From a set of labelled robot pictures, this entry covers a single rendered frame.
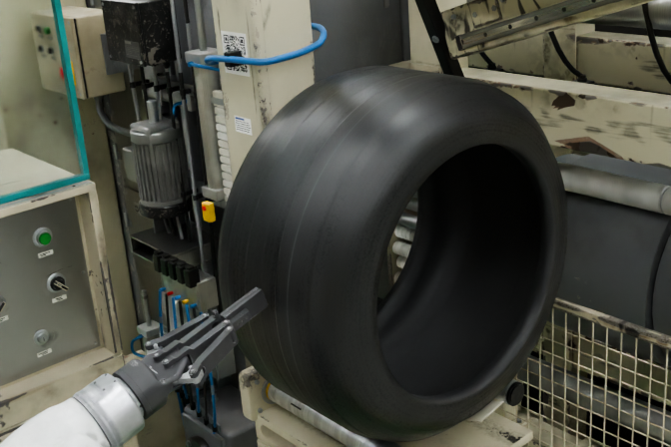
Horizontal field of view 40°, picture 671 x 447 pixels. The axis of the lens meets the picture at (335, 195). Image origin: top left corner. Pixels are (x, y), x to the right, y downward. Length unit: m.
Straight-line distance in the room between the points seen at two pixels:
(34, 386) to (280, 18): 0.86
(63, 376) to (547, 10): 1.15
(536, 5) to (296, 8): 0.42
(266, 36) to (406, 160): 0.42
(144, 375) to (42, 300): 0.69
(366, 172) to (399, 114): 0.10
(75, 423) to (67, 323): 0.75
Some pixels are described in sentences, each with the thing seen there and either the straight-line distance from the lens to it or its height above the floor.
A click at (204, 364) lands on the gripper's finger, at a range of 1.26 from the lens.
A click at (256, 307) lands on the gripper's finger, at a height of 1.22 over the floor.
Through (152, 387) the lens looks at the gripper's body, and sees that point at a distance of 1.25.
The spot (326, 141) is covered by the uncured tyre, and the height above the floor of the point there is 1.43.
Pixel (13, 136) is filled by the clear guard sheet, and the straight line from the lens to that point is 1.78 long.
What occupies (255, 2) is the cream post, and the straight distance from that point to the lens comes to 1.58.
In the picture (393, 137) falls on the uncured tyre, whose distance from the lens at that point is 1.31.
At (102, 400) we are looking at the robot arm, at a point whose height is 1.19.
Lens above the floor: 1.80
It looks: 19 degrees down
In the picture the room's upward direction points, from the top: 4 degrees counter-clockwise
